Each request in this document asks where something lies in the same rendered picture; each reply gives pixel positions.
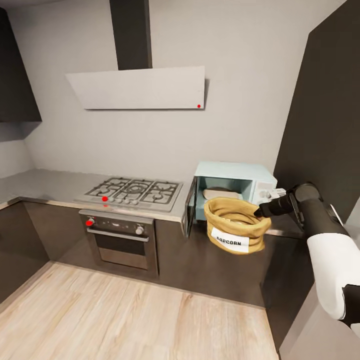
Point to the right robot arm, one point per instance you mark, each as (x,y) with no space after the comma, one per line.
(334,256)

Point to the microwave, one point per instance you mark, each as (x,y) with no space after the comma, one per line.
(244,181)

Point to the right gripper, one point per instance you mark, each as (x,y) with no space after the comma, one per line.
(272,208)

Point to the burner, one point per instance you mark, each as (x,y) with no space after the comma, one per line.
(140,193)

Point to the fridge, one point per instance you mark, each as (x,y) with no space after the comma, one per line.
(321,144)

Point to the oven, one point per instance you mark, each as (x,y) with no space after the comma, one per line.
(122,242)

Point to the range hood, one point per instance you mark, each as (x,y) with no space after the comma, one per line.
(136,84)

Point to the popcorn bag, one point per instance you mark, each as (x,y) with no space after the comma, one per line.
(232,225)

